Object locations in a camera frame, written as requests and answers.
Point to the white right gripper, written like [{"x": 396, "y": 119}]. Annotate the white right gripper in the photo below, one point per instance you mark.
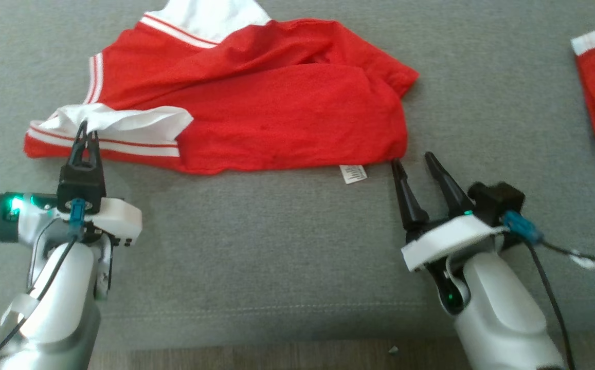
[{"x": 446, "y": 239}]

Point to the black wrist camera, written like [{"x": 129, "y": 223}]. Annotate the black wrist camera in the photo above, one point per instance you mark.
[
  {"x": 81, "y": 185},
  {"x": 498, "y": 200}
]

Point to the large grey sofa ottoman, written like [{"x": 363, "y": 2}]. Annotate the large grey sofa ottoman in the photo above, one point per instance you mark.
[{"x": 276, "y": 246}]

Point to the red white basketball jersey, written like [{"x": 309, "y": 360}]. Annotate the red white basketball jersey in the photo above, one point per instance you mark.
[{"x": 276, "y": 103}]

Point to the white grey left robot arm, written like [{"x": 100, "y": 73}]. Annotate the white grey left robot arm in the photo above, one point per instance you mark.
[{"x": 66, "y": 298}]

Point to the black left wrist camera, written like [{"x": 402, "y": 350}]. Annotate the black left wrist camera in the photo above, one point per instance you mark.
[{"x": 81, "y": 185}]

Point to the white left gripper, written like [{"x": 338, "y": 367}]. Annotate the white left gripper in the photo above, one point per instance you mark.
[{"x": 120, "y": 218}]

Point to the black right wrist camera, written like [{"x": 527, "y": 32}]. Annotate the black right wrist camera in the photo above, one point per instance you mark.
[{"x": 498, "y": 200}]

